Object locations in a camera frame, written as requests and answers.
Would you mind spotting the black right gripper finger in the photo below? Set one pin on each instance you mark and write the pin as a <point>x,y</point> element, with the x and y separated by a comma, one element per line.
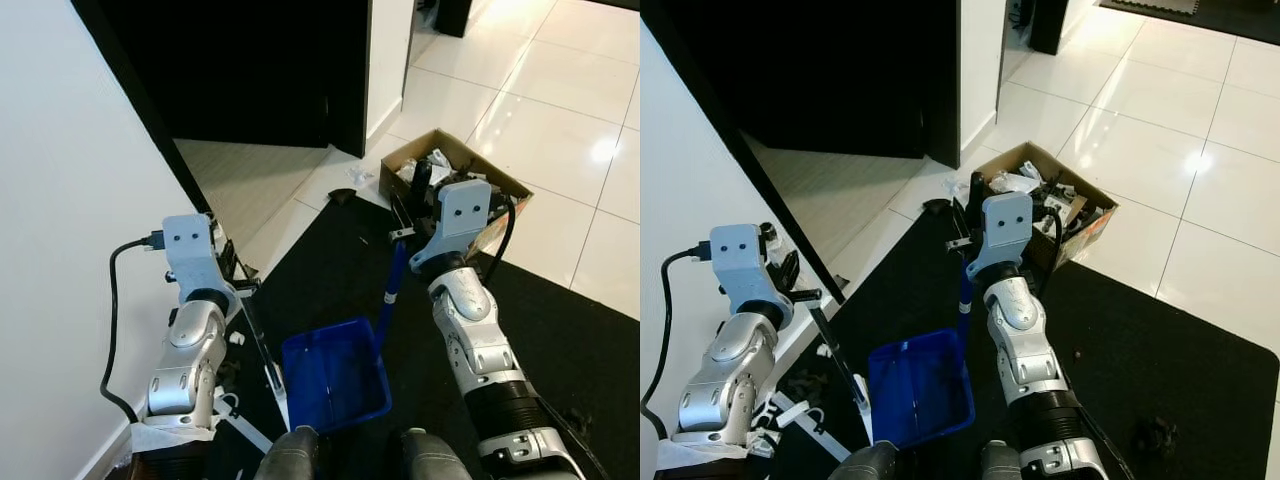
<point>422,180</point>
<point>977,188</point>
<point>401,213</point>
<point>960,222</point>

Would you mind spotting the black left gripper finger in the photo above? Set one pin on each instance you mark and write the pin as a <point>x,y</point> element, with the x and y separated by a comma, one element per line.
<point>220,238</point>
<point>772,233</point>
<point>232,264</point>
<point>791,270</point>

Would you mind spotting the blue broom stick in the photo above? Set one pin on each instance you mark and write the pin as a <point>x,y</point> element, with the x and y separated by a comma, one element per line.
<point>388,295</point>
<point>965,295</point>

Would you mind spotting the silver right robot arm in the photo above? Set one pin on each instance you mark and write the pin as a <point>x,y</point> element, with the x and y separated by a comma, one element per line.
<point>1020,330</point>
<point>475,330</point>

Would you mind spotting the black floor mat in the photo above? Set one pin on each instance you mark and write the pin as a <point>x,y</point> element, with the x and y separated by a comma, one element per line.
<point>1150,340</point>
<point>560,350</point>

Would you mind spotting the clear plastic wrapper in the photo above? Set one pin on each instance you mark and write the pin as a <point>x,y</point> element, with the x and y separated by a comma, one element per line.
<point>953,184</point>
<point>358,175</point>

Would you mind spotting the white crumpled paper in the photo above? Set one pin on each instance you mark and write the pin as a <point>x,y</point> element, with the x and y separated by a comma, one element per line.
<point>437,160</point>
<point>1010,182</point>

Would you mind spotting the small black rounded object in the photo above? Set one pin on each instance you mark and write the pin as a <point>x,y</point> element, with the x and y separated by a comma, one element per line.
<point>343,196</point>
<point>935,206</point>

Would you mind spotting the brown cardboard box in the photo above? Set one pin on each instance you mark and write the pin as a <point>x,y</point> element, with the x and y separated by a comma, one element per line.
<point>505,225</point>
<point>1090,235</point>

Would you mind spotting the tall black speaker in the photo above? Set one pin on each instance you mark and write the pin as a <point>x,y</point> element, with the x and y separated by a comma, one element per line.
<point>1048,25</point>
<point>452,15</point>

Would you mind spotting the large black cabinet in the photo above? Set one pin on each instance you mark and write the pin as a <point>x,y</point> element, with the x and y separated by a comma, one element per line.
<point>830,70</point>
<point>250,70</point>

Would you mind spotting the grey robot left leg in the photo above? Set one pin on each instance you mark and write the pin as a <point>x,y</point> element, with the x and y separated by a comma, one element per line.
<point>865,462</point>
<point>290,455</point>

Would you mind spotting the grey robot leg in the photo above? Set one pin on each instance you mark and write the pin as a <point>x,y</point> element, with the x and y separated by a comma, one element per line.
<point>865,462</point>
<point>290,455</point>
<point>1000,462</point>
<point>430,460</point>

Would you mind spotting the grey robot right leg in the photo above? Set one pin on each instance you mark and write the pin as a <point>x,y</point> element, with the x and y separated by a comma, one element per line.
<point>430,460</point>
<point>1000,462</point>

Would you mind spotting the black debris clump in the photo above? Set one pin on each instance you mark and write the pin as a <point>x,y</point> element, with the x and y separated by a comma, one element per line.
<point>1157,437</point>
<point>577,418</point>

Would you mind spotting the grey puzzle foam mat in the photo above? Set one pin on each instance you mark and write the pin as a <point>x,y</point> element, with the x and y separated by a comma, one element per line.
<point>1170,5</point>

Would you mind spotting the dark rug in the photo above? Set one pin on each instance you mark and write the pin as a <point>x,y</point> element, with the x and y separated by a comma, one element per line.
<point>1230,22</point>

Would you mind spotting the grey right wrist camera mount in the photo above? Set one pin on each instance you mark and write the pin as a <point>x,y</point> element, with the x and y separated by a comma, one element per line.
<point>1005,225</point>
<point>462,215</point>

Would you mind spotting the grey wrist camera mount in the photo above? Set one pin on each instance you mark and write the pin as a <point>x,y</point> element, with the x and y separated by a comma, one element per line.
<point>1005,225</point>
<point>462,215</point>
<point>745,260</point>
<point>185,245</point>

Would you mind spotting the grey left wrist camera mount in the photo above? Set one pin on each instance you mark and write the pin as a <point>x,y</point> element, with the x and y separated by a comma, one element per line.
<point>745,260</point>
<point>185,245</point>

